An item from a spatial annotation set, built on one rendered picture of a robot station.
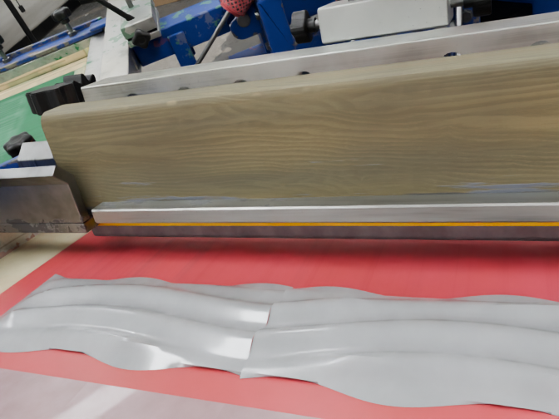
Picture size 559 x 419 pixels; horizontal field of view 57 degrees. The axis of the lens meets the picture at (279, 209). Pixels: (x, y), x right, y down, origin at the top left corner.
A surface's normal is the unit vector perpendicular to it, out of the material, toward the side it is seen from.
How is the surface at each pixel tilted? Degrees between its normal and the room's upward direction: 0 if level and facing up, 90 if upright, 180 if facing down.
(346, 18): 71
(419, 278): 19
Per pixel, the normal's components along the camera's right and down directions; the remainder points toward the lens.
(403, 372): -0.33, -0.31
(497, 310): -0.36, -0.59
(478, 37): -0.36, 0.44
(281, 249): -0.19, -0.90
